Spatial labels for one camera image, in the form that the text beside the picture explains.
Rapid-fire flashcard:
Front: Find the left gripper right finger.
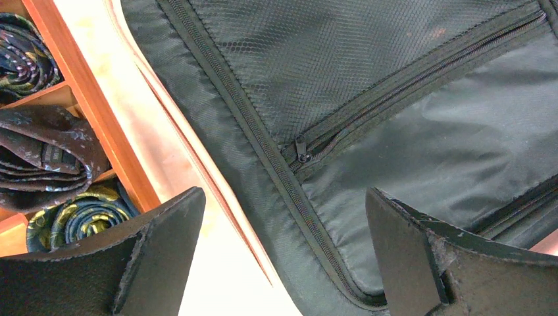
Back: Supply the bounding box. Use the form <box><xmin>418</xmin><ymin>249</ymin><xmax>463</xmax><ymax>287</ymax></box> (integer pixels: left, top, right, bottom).
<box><xmin>366</xmin><ymin>188</ymin><xmax>557</xmax><ymax>315</ymax></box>

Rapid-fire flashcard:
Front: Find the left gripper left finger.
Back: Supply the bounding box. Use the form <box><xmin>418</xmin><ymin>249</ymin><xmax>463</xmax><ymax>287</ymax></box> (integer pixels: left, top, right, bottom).
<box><xmin>1</xmin><ymin>187</ymin><xmax>206</xmax><ymax>315</ymax></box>

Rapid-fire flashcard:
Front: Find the pink suitcase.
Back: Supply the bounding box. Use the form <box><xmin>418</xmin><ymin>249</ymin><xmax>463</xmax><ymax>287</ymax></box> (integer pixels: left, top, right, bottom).
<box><xmin>118</xmin><ymin>1</ymin><xmax>557</xmax><ymax>315</ymax></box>

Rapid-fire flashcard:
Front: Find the rolled yellow green tie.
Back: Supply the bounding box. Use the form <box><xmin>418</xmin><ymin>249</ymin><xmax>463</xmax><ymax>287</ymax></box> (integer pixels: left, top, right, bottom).
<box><xmin>26</xmin><ymin>179</ymin><xmax>140</xmax><ymax>252</ymax></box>

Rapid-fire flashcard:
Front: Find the rolled dark brown tie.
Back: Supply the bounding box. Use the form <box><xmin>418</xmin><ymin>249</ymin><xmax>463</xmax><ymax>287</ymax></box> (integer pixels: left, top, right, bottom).
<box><xmin>1</xmin><ymin>105</ymin><xmax>110</xmax><ymax>213</ymax></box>

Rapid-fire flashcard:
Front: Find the wooden compartment tray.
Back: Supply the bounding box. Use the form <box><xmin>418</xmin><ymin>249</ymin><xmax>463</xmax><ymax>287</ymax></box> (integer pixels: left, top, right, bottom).
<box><xmin>0</xmin><ymin>0</ymin><xmax>163</xmax><ymax>258</ymax></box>

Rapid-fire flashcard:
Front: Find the rolled green patterned tie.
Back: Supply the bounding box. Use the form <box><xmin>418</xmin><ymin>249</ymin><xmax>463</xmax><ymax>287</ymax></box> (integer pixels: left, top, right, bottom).
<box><xmin>1</xmin><ymin>13</ymin><xmax>63</xmax><ymax>104</ymax></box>

